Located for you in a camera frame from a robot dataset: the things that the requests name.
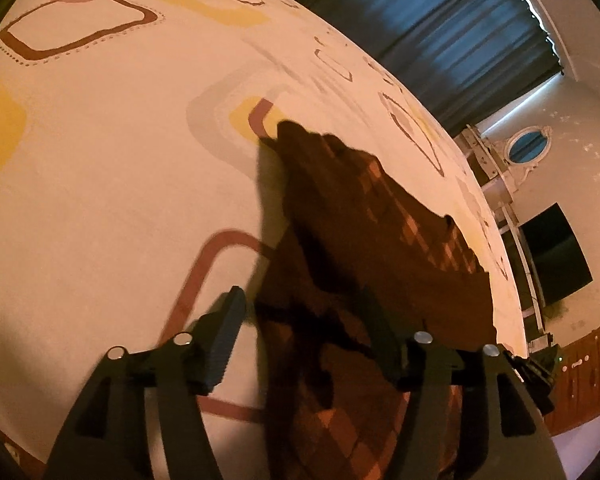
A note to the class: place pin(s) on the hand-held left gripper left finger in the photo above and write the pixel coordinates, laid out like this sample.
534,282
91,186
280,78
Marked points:
225,340

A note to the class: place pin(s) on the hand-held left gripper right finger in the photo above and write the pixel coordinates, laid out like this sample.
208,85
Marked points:
384,345

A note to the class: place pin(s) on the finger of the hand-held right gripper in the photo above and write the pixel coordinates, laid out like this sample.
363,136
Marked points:
516,362

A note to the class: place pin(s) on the brown checkered garment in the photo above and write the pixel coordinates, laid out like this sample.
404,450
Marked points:
355,220

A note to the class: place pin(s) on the wooden cabinet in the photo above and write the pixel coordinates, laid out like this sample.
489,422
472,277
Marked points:
580,385

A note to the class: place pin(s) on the black television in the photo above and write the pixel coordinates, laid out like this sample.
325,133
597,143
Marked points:
555,255

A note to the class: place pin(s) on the patterned white bedsheet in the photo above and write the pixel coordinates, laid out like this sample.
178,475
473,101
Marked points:
105,185

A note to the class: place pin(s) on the blue curtain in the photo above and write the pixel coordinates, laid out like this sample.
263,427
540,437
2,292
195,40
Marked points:
430,25

